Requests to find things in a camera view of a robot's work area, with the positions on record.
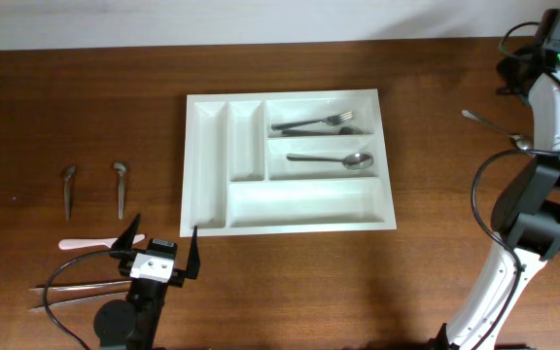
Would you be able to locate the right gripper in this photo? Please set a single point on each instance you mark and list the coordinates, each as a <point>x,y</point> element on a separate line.
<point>506,63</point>

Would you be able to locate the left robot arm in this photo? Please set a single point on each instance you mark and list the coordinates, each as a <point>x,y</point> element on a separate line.
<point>131,323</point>

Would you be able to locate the metal fork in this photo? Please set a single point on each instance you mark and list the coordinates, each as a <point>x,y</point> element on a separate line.
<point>346,130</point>
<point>333,120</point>

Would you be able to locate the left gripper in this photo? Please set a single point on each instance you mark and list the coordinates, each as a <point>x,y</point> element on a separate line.
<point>178,275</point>

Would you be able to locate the metal tablespoon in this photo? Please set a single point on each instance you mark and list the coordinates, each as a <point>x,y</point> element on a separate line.
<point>354,161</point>
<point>494,128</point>

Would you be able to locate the white cutlery tray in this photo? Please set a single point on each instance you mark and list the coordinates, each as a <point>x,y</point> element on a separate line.
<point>237,181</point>

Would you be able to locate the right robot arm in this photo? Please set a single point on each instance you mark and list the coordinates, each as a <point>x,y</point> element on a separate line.
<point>524,227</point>

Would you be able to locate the small metal teaspoon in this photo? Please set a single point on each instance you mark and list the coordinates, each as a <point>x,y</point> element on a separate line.
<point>121,169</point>
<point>68,177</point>

